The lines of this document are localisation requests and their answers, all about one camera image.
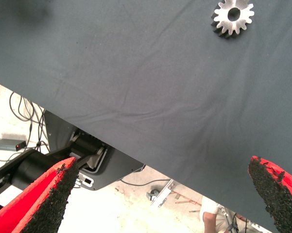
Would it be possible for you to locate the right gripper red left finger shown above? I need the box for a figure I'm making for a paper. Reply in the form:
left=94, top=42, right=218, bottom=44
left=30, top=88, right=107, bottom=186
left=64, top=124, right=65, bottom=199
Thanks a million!
left=0, top=156, right=80, bottom=233

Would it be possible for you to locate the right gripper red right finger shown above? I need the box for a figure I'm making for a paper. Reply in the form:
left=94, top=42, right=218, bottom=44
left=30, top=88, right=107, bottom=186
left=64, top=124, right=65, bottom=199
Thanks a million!
left=247, top=155, right=292, bottom=233

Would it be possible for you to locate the larger steel gear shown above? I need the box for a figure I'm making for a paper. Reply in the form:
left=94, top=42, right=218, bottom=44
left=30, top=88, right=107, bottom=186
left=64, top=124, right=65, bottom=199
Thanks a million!
left=210, top=0, right=255, bottom=39

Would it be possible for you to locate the black robot base housing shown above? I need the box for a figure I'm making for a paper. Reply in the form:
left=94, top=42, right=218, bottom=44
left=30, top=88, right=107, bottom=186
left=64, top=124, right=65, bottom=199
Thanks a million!
left=43, top=110, right=146, bottom=191

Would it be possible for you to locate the grey box with red light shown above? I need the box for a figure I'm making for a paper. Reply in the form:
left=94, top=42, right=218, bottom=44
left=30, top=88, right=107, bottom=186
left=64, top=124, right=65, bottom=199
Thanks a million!
left=0, top=139, right=27, bottom=152

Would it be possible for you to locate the person in white shirt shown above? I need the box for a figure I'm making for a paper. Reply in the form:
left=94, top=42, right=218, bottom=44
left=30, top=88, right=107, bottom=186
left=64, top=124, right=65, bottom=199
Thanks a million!
left=199, top=196, right=228, bottom=233

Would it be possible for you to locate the grey caster wheel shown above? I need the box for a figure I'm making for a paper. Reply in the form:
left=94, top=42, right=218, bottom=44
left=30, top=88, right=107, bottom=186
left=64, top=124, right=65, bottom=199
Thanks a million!
left=146, top=189, right=160, bottom=201

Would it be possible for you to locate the dark grey table cloth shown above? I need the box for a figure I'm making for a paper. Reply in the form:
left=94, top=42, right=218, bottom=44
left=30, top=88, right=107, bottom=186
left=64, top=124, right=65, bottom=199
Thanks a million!
left=0, top=0, right=292, bottom=233

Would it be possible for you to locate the black frame tube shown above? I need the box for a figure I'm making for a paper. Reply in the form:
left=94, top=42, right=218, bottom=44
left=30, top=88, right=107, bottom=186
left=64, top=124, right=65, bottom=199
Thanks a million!
left=0, top=145, right=105, bottom=214

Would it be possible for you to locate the aluminium bracket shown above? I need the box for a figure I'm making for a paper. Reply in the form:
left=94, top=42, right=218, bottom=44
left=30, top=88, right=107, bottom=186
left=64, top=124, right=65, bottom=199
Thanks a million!
left=150, top=179, right=175, bottom=208

